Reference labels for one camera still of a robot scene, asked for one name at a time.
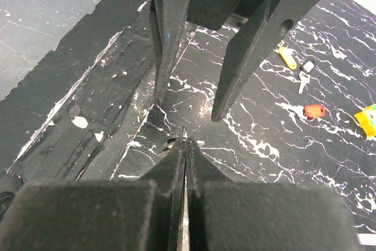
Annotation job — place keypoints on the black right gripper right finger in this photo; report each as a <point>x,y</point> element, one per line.
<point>228,215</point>

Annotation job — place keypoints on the yellow tag key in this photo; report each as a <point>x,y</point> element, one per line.
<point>287,55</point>

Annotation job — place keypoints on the yellow owl number block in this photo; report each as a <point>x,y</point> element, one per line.
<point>366,120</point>

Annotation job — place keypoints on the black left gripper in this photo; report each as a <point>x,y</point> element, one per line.
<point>268,22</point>

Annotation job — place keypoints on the black tag key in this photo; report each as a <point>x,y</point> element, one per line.
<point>179,196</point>

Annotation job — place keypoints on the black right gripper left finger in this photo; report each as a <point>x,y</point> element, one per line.
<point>93,214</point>

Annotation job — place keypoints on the grey tag key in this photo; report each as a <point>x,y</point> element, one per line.
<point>304,75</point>

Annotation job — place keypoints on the red tag key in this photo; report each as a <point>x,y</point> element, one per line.
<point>309,112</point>

